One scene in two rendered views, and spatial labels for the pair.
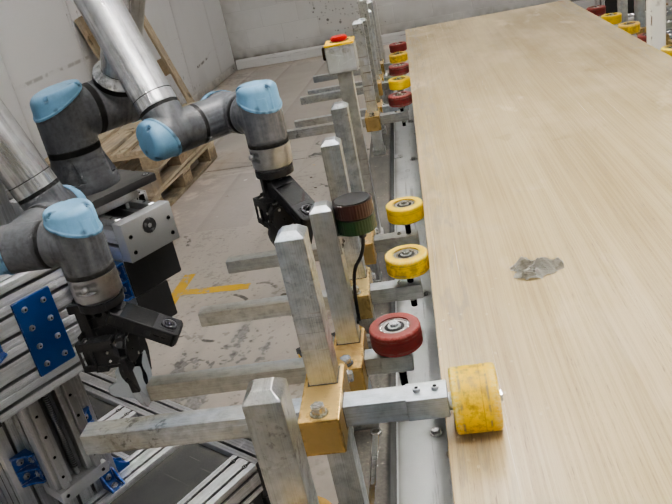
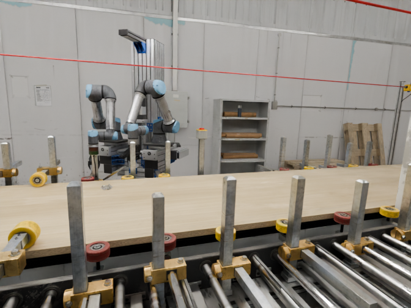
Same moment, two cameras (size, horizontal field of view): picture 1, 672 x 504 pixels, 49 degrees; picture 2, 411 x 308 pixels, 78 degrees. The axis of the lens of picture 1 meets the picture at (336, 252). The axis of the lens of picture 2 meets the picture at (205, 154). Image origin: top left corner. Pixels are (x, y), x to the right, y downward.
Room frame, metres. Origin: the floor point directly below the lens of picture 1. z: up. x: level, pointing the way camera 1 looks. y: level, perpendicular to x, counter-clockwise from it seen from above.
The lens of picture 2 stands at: (0.92, -1.84, 1.38)
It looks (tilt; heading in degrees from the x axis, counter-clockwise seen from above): 10 degrees down; 63
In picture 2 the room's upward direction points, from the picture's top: 2 degrees clockwise
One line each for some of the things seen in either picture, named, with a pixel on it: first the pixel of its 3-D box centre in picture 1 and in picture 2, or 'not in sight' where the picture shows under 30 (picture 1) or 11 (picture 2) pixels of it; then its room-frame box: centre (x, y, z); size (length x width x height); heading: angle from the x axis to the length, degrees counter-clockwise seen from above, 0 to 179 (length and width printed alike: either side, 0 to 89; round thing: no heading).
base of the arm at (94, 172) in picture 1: (80, 166); (159, 137); (1.64, 0.52, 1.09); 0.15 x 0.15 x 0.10
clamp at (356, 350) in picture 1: (352, 357); not in sight; (1.01, 0.01, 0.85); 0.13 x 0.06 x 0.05; 171
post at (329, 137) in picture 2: (372, 59); (327, 160); (3.01, -0.30, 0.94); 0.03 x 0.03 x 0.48; 81
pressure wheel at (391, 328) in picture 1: (399, 353); (88, 185); (0.98, -0.06, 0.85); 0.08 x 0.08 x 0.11
